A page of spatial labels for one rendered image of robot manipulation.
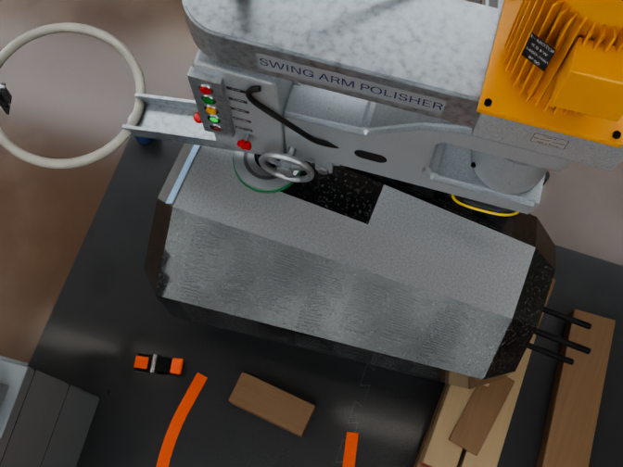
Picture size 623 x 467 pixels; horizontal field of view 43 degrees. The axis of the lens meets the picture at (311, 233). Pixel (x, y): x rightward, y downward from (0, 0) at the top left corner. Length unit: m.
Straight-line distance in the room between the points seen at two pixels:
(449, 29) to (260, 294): 1.15
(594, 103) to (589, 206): 2.06
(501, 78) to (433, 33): 0.17
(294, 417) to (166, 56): 1.69
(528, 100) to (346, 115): 0.49
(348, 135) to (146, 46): 1.92
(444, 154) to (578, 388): 1.38
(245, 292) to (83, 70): 1.57
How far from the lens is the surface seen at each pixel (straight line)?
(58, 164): 2.47
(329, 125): 1.89
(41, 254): 3.41
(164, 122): 2.46
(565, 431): 3.12
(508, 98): 1.59
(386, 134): 1.85
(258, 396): 2.97
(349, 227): 2.39
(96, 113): 3.58
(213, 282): 2.51
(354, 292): 2.39
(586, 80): 1.37
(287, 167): 2.03
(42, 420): 2.70
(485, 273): 2.39
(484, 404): 2.92
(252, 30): 1.66
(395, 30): 1.66
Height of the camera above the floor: 3.08
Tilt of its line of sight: 72 degrees down
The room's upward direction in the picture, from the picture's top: 1 degrees counter-clockwise
